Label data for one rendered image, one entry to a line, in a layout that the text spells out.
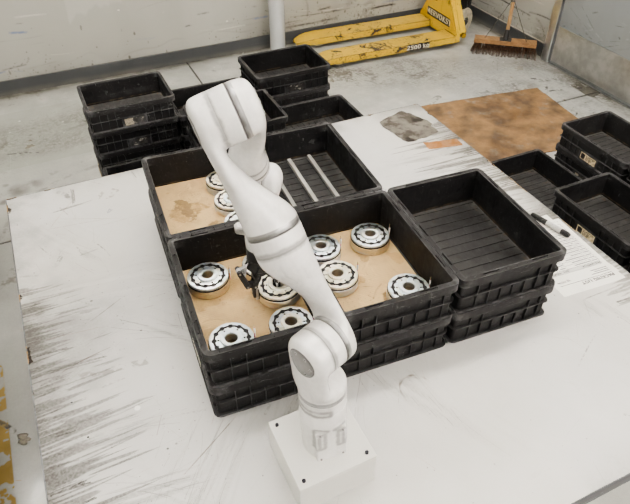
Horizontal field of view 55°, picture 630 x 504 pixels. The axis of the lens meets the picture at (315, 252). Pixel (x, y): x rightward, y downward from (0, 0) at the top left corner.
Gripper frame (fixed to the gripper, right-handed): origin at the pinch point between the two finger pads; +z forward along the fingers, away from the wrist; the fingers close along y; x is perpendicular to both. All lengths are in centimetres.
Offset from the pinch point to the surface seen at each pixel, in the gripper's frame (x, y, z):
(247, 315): -2.0, -5.7, 4.6
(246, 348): -19.5, -10.4, -4.3
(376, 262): 3.6, 31.1, 4.7
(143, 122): 165, -8, 36
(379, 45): 294, 180, 76
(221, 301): 4.7, -10.2, 4.5
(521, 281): -20, 58, 1
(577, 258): -4, 94, 18
